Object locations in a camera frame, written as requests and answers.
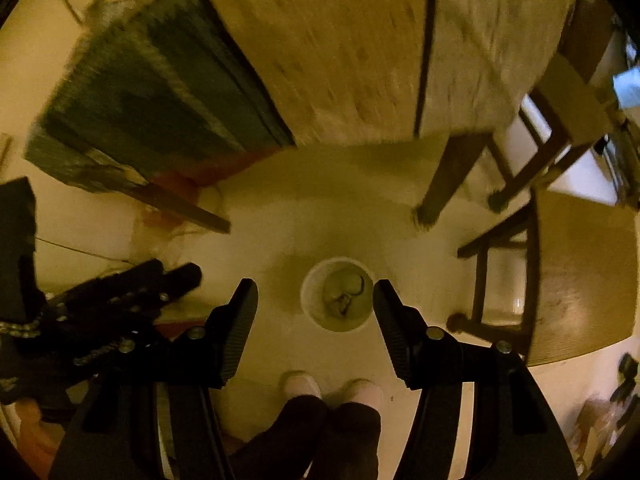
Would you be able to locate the person's right leg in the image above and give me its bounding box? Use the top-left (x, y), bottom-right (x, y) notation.
top-left (305, 401), bottom-right (382, 480)

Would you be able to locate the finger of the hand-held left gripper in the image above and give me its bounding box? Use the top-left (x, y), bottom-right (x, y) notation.
top-left (50, 310), bottom-right (173, 368)
top-left (47, 259), bottom-right (203, 318)

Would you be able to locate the person's left leg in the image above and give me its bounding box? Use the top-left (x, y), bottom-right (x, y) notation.
top-left (227, 394), bottom-right (329, 480)

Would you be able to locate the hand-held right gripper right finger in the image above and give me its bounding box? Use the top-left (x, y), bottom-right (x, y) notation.
top-left (372, 279), bottom-right (578, 480)

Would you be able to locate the crumpled clear plastic wrapper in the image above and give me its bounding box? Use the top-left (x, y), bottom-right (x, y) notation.
top-left (322, 269), bottom-right (368, 318)

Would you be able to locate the person's white shoe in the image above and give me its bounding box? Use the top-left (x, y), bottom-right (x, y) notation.
top-left (347, 379), bottom-right (385, 408)
top-left (282, 371), bottom-right (322, 401)

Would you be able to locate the green patterned hanging cloth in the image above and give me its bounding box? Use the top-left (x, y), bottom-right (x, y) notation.
top-left (24, 0), bottom-right (297, 196)

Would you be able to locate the wooden slat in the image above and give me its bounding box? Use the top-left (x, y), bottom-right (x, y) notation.
top-left (122, 180), bottom-right (232, 234)

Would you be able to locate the person's right white shoe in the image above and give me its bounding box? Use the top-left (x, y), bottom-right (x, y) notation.
top-left (347, 379), bottom-right (385, 408)

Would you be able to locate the wooden chair with brown seat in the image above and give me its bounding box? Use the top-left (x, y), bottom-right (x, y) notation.
top-left (446, 187), bottom-right (640, 367)

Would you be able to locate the person's left white shoe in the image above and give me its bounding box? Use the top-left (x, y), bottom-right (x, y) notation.
top-left (282, 371), bottom-right (322, 401)

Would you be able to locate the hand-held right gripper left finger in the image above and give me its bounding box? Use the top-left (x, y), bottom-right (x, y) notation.
top-left (50, 277), bottom-right (260, 480)

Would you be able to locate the wooden chair with cream seat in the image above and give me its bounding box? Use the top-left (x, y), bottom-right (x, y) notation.
top-left (487, 0), bottom-right (626, 211)

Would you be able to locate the person's left forearm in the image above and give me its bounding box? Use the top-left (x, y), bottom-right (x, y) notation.
top-left (4, 400), bottom-right (61, 471)

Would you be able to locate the white round waste bin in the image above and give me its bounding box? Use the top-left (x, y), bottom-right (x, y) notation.
top-left (300, 257), bottom-right (376, 333)

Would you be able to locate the person's leg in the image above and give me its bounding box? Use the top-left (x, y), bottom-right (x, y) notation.
top-left (305, 401), bottom-right (382, 480)
top-left (227, 394), bottom-right (329, 480)

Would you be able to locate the dark wooden table leg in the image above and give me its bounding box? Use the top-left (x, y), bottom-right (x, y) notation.
top-left (412, 131), bottom-right (495, 229)

